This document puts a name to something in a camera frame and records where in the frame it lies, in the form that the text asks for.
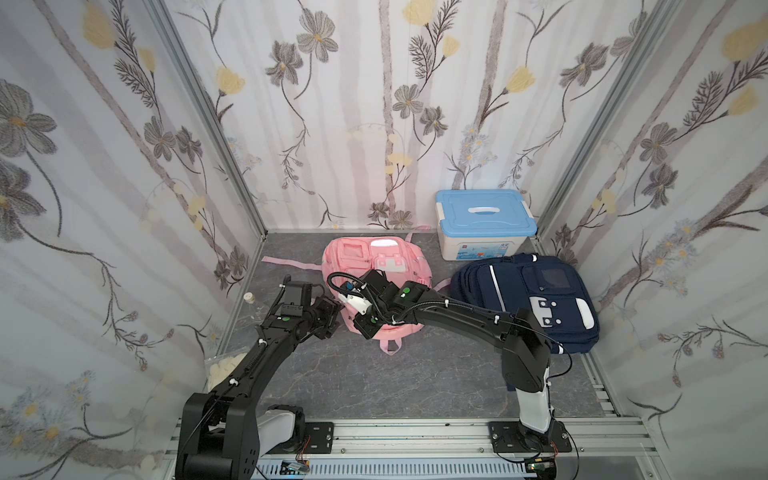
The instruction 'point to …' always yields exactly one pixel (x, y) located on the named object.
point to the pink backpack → (400, 260)
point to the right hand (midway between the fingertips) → (358, 318)
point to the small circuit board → (303, 467)
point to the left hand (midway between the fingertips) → (349, 306)
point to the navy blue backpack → (552, 287)
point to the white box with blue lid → (483, 224)
